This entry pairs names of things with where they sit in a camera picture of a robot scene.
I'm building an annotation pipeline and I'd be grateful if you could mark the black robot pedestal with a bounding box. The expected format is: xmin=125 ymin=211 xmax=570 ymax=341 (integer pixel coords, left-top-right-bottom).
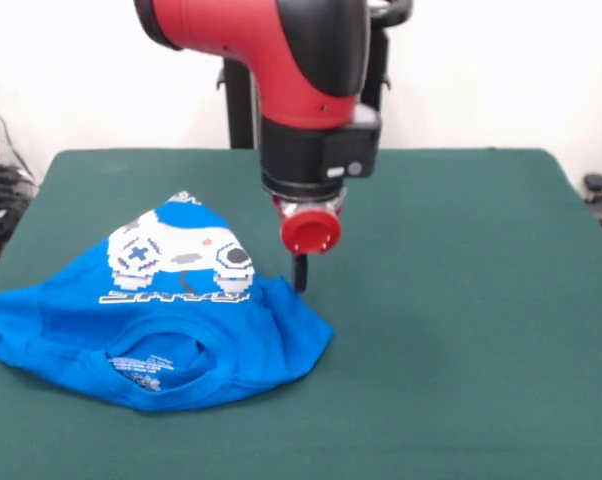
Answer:
xmin=215 ymin=0 xmax=415 ymax=150

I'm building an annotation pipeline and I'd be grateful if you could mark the blue printed T-shirt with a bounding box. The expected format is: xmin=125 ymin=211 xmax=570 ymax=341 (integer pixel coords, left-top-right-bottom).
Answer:
xmin=0 ymin=189 xmax=336 ymax=414

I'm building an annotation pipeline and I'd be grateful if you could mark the dark green table cloth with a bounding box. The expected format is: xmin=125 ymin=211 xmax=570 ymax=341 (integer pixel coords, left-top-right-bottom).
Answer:
xmin=0 ymin=147 xmax=602 ymax=480

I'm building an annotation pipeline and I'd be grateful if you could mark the black office chair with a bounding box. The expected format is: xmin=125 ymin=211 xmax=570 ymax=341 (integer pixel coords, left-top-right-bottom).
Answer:
xmin=582 ymin=172 xmax=602 ymax=251

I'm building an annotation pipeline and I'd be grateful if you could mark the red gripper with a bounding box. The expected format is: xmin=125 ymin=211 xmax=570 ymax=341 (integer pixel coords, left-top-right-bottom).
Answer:
xmin=270 ymin=192 xmax=347 ymax=294

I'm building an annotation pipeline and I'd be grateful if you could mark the black cable tangle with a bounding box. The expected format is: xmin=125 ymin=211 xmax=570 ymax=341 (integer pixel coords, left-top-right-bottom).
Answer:
xmin=0 ymin=92 xmax=40 ymax=264

